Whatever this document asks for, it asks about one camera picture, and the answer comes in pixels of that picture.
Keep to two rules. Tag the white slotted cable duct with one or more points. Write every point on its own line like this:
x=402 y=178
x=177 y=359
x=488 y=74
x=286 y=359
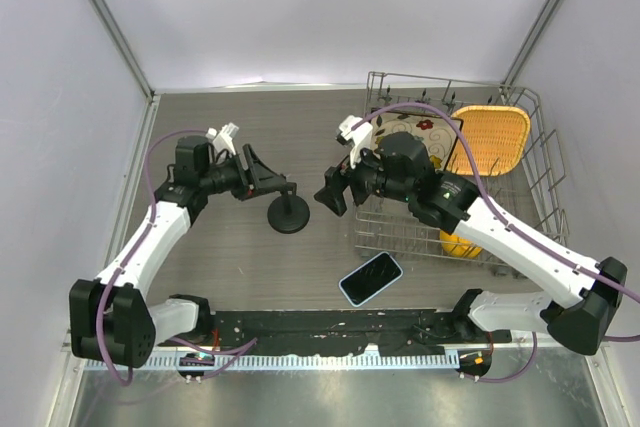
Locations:
x=369 y=360

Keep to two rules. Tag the blue-cased smartphone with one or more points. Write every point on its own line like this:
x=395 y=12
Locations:
x=370 y=279

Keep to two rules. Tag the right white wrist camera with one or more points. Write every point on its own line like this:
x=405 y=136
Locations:
x=357 y=133

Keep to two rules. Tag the aluminium frame post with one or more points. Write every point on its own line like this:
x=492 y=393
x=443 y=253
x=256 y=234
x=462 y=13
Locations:
x=535 y=33
x=115 y=33

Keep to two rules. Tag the orange woven basket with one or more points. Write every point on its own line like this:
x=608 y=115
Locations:
x=496 y=135

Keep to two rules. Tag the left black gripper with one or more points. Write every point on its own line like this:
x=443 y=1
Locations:
x=264 y=178

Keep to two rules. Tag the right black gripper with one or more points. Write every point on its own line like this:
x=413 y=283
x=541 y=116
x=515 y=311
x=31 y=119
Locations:
x=336 y=181

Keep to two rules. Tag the floral square plate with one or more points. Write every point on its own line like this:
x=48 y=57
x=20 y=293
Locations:
x=436 y=134

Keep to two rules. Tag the black phone stand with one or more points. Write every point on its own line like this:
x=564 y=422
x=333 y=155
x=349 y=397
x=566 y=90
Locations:
x=288 y=213

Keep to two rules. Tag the right aluminium frame post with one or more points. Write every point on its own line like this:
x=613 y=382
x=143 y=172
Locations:
x=535 y=33

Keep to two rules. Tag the grey wire dish rack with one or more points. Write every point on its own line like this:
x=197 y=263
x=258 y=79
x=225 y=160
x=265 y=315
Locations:
x=528 y=190

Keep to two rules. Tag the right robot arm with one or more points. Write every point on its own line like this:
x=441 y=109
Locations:
x=578 y=295

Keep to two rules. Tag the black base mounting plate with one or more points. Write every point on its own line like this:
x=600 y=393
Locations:
x=338 y=333

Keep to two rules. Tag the yellow bowl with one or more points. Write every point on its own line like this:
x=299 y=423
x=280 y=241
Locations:
x=458 y=247

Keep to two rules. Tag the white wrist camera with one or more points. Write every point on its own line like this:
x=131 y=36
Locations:
x=357 y=133
x=223 y=139

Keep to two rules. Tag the left aluminium frame post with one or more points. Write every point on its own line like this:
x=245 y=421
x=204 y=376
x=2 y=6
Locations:
x=115 y=33

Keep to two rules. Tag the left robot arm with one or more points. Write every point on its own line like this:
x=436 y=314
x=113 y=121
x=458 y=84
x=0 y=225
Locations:
x=110 y=319

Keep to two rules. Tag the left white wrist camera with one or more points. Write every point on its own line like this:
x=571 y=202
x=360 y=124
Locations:
x=223 y=139

